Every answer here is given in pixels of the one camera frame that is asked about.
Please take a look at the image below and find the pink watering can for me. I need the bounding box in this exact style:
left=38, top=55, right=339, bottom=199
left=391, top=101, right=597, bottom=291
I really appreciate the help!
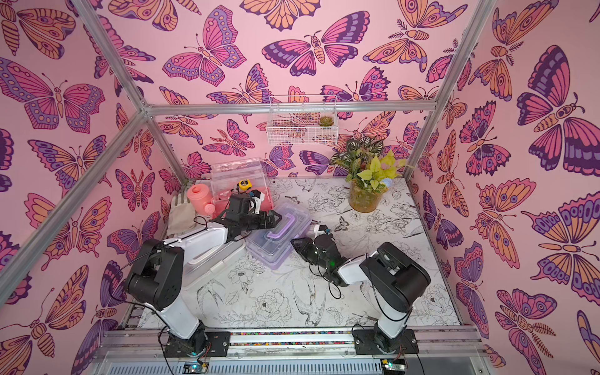
left=186, top=184, right=216, bottom=217

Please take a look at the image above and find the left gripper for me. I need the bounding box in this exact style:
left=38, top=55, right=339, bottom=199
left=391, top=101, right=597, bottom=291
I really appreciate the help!
left=241, top=212, right=284, bottom=234

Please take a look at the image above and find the yellow tape measure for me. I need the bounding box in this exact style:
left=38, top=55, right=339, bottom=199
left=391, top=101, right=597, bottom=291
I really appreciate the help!
left=237, top=179, right=253, bottom=193

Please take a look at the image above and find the white wire basket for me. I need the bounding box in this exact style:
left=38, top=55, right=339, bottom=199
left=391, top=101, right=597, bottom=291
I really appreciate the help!
left=265, top=94, right=339, bottom=146

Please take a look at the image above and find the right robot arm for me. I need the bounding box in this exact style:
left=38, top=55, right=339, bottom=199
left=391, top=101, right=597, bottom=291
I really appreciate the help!
left=291, top=225, right=431, bottom=353

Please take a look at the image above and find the small succulent plant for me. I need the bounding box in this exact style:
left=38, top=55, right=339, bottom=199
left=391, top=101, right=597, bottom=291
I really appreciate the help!
left=318, top=116, right=334, bottom=128

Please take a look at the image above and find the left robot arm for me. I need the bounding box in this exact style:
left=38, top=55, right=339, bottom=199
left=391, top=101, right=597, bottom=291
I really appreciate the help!
left=123, top=190, right=283, bottom=357

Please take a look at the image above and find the white clear toolbox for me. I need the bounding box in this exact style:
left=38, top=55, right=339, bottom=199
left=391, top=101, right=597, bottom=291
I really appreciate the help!
left=182, top=242, right=245, bottom=290

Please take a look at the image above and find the metal base rail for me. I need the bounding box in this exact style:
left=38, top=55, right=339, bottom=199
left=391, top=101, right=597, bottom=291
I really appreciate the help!
left=87, top=324, right=495, bottom=374

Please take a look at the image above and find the potted leafy plant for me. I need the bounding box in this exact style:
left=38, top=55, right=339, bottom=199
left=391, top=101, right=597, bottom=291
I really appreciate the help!
left=330, top=138, right=407, bottom=213

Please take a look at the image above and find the pink toolbox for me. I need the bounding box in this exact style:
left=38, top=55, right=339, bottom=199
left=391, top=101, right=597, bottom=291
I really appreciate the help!
left=210, top=158, right=273, bottom=218

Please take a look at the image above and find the purple toolbox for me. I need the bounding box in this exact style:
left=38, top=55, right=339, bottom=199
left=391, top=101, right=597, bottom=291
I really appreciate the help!
left=245, top=200, right=312, bottom=270

